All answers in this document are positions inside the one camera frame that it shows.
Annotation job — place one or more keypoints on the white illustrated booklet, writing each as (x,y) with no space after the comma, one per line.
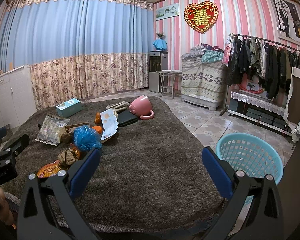
(109,123)

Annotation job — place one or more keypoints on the cloth covered chest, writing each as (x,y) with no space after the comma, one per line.
(203,84)

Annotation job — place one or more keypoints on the blue plastic bag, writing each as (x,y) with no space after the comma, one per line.
(86,138)

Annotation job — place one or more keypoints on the water dispenser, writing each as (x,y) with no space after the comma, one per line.
(158,61)

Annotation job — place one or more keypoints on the light blue plastic basket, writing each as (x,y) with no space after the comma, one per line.
(241,152)

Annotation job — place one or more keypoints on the white cabinet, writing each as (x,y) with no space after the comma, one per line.
(16,97)

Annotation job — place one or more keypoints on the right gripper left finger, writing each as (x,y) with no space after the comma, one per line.
(36,219)

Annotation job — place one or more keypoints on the brown paper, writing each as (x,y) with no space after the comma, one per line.
(68,157)

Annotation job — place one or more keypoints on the orange snack wrapper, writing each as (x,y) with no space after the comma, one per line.
(49,170)

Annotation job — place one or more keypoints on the orange bottle cap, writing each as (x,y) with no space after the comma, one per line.
(98,129)

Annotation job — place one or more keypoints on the black notebook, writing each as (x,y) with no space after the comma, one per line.
(126,118)

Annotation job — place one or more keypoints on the clothes rack with garments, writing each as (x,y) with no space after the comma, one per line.
(258,71)

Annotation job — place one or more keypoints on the red heart wall decoration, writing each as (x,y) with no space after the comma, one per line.
(201,16)

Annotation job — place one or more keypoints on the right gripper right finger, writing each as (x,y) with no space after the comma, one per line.
(264,219)

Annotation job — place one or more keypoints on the pink pig mug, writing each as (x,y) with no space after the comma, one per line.
(142,108)

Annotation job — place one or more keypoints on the shaggy brown carpet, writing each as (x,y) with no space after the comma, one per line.
(151,179)

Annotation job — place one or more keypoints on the clear plastic snack bag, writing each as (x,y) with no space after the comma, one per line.
(51,130)

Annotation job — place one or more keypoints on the person left hand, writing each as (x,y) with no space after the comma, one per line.
(6,215)

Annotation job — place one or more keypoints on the framed wall picture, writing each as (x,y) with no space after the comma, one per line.
(288,20)

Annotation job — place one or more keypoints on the pile of folded clothes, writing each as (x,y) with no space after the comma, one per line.
(205,53)

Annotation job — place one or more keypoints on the blue covered water bottle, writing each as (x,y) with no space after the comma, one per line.
(160,43)

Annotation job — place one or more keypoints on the brown wooden board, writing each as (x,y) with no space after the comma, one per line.
(292,111)

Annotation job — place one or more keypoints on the brown phone case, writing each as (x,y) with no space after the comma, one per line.
(71,128)

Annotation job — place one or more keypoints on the blue floral curtain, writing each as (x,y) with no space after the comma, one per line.
(78,48)

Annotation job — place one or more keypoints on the low tv bench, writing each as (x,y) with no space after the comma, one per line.
(258,110)

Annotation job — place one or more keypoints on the beige cloth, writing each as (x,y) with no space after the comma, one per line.
(121,106)

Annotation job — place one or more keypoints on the teal tissue box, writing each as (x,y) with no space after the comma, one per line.
(69,108)

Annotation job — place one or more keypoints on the landscape wall poster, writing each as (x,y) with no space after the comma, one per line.
(167,12)

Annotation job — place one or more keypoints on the small folding table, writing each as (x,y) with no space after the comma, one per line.
(167,80)

